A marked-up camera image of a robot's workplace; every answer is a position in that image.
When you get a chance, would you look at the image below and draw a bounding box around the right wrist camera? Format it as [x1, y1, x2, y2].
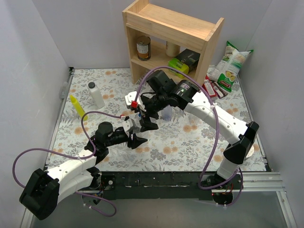
[124, 91, 145, 111]

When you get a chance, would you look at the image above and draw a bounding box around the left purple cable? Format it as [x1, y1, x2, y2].
[12, 111, 126, 190]

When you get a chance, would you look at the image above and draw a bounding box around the aluminium frame rail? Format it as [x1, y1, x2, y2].
[20, 172, 297, 228]

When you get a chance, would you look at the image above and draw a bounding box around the yellow squeeze bottle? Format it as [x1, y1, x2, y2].
[69, 95, 88, 121]

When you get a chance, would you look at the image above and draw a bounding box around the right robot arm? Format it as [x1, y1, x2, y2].
[131, 67, 259, 190]

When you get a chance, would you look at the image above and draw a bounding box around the red snack packet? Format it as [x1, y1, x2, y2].
[203, 75, 228, 100]

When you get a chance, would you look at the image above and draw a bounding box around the green and black box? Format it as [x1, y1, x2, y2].
[168, 49, 200, 75]

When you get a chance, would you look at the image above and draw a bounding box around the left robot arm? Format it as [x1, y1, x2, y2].
[19, 119, 147, 220]

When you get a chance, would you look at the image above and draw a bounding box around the wooden shelf unit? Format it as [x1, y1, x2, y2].
[122, 0, 224, 84]

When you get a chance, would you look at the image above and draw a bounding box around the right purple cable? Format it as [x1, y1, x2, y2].
[134, 66, 244, 207]

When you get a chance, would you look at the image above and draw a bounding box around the white cup on shelf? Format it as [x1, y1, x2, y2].
[166, 41, 181, 57]

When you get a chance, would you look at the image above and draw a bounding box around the green chips bag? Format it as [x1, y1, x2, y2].
[207, 41, 254, 92]

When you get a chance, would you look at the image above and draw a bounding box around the blue tinted plastic bottle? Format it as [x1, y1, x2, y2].
[161, 106, 172, 121]

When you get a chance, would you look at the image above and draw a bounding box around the purple cable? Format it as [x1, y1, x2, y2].
[12, 111, 126, 190]
[134, 66, 244, 207]

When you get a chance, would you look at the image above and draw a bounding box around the white bottle black cap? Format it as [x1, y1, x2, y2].
[88, 82, 105, 109]

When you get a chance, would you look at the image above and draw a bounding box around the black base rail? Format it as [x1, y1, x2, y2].
[82, 171, 242, 204]

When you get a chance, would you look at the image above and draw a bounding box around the tin can on shelf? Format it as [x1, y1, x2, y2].
[136, 36, 151, 61]

